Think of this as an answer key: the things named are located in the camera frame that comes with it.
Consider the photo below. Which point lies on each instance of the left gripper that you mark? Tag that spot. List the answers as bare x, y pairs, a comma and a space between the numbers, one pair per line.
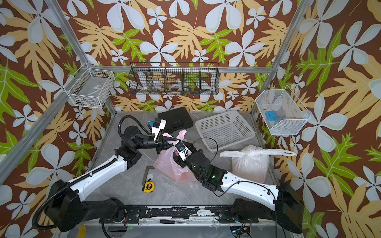
162, 143

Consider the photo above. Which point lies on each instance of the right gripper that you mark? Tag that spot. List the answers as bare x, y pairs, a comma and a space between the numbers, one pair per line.
178, 160

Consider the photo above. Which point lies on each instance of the pink printed plastic bag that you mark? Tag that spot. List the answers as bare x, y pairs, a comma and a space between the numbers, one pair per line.
165, 164

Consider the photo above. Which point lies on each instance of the white plastic bag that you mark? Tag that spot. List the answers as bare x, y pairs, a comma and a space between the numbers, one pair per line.
252, 163

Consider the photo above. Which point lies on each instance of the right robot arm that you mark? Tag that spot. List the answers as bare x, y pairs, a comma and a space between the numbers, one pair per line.
280, 203

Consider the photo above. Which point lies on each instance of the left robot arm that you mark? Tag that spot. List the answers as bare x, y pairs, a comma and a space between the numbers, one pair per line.
67, 204

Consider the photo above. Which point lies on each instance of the black plastic tool case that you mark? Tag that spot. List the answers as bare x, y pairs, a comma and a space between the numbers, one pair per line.
176, 119

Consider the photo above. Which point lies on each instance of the large metal hex key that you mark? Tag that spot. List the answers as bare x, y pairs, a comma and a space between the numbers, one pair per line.
148, 168

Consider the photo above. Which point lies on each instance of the yellow tape measure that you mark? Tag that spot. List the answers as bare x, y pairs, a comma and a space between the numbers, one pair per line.
148, 187

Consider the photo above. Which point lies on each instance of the white plastic perforated basket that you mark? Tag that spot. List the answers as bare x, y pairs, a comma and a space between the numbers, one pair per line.
224, 130

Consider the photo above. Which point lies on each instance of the white tape roll in basket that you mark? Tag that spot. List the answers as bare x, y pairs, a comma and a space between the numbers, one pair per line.
176, 87

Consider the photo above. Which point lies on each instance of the black screwdriver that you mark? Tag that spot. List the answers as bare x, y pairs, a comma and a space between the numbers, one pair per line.
172, 222

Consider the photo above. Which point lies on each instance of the blue object in basket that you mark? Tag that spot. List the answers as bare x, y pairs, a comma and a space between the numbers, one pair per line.
271, 115

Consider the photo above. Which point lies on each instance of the white mesh basket right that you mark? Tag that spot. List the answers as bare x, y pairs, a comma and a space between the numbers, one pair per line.
293, 115

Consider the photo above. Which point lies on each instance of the yellow tape roll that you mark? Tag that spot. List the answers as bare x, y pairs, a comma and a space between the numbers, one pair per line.
81, 231

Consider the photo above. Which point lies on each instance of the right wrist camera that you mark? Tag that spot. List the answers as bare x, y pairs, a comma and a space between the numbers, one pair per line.
184, 149

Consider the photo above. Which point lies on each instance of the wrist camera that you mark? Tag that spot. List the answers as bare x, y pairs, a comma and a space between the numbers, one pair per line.
184, 149
156, 126

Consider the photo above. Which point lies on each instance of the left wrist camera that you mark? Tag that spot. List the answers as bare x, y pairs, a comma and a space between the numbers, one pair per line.
156, 126

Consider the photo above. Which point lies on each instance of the black wire basket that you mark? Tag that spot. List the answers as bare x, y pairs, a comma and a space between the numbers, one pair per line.
196, 78

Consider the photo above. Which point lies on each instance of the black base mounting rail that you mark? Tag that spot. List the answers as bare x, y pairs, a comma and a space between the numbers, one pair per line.
184, 214

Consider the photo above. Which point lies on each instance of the white wire basket left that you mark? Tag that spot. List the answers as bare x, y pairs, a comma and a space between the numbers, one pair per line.
90, 87

